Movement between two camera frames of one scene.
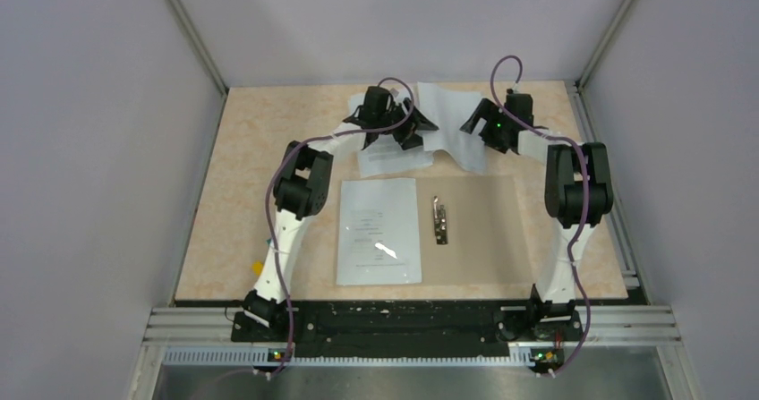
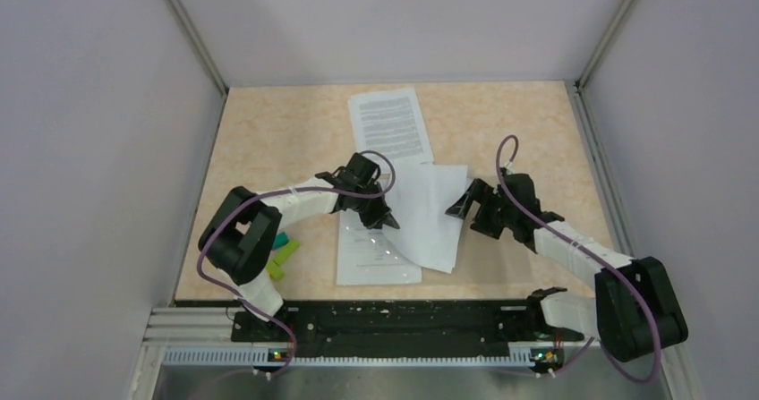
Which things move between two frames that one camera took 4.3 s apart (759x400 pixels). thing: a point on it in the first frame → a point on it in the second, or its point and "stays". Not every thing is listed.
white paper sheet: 448,108 → 418,202
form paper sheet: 379,239 stays
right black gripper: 490,112 → 463,207
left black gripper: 406,138 → 380,217
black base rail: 414,328 stays
